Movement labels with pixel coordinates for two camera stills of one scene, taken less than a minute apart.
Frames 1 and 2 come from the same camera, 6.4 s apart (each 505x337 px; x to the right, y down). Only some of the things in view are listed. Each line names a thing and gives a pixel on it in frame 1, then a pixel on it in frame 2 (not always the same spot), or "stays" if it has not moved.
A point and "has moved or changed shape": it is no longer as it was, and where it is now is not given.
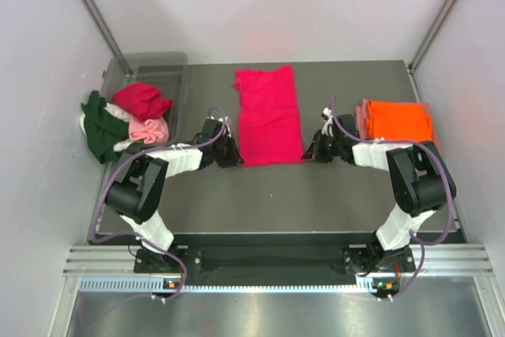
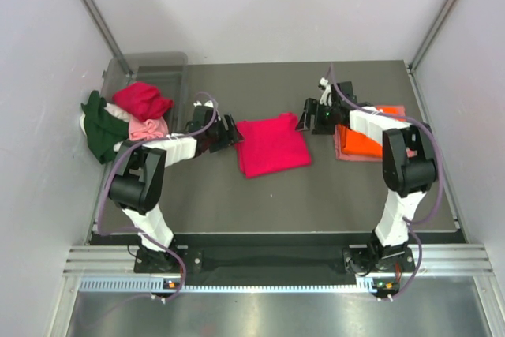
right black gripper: [314, 151] -> [312, 108]
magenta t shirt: [269, 119] has moved or changed shape
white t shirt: [117, 111] stays
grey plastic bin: [168, 71] stays
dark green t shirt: [103, 129] stays
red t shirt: [144, 100] stays
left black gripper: [234, 159] -> [233, 135]
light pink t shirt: [152, 131] stays
